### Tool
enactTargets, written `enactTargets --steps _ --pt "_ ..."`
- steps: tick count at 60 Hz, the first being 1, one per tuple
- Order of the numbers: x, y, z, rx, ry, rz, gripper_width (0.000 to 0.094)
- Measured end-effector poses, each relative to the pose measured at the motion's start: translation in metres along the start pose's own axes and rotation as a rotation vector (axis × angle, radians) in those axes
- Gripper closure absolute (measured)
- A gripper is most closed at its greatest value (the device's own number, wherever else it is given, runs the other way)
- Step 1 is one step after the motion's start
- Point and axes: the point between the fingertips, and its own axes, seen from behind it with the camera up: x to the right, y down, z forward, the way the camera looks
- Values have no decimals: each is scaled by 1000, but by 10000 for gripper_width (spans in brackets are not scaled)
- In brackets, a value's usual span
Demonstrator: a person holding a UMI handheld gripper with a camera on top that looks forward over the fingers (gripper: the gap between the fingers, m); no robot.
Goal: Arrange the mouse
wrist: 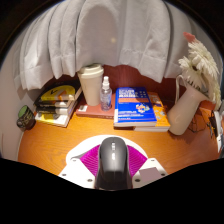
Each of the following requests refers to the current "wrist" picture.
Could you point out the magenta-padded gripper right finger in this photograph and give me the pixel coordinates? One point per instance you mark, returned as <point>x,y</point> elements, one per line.
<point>150,170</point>

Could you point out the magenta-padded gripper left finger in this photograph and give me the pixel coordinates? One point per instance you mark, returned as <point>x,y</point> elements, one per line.
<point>75,170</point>

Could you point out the dark grey computer mouse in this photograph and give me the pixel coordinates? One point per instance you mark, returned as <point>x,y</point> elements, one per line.
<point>113,163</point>

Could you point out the white and grey mouse pad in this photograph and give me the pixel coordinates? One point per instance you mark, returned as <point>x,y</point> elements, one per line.
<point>81,146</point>

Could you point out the white and yellow book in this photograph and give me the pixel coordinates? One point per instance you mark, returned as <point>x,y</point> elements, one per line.
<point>53,119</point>

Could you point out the orange book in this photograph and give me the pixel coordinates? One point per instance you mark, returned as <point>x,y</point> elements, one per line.
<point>161,115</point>

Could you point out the red-brown notebook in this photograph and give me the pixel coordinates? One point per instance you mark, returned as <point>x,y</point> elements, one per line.
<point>91,110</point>

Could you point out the dark book with yellow print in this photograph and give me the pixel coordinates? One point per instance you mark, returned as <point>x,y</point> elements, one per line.
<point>53,110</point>

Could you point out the white jug vase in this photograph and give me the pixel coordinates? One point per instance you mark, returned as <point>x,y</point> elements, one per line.
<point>183,115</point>

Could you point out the blue book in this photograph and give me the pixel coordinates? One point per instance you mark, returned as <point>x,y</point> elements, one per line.
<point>133,106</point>

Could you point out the thin black book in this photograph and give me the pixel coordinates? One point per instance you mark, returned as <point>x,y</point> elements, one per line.
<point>55,103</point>

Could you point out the dark green mug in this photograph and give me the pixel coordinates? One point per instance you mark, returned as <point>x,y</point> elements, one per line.
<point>26,118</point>

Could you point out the clear spray bottle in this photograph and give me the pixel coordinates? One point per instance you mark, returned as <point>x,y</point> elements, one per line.
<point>106,98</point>

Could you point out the yellow and black book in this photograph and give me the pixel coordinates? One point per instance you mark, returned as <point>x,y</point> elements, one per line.
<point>61,92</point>

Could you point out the white flat device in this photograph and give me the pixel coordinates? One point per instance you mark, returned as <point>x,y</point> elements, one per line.
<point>220,133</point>

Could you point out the cream lidded tumbler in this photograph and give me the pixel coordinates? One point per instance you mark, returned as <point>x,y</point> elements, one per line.
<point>91,86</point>

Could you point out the dark wooden desk backboard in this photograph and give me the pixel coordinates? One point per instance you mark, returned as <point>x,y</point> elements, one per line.
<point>133,78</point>

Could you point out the white flower bunch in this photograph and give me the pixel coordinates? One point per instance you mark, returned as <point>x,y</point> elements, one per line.
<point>200,70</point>

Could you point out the white pleated curtain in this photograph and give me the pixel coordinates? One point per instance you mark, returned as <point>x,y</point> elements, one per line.
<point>110,36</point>

